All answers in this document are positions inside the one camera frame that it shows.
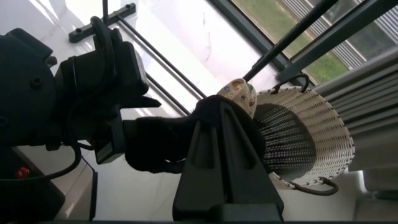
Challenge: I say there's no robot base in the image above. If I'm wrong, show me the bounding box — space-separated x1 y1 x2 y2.
0 145 98 224

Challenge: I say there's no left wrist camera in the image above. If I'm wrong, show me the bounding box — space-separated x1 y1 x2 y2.
57 27 150 105

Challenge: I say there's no black cable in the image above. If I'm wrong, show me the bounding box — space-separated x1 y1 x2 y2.
0 140 83 183
90 16 117 82

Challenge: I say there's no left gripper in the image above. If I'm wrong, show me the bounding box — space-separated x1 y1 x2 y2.
60 93 162 166

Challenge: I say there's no black garment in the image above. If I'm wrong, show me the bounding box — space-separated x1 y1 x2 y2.
123 94 275 175

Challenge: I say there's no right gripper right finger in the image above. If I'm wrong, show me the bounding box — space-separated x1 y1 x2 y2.
218 100 285 222

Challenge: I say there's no white laundry basket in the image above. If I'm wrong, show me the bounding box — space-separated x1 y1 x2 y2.
253 73 356 197

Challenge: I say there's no cream printed garment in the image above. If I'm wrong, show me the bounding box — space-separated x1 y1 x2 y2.
216 78 258 119

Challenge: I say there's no black clothes rack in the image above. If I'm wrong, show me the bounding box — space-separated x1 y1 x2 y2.
68 0 339 116

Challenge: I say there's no window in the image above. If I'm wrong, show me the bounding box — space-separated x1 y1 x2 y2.
210 0 398 87

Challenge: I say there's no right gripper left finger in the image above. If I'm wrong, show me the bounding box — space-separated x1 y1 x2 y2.
172 120 226 222

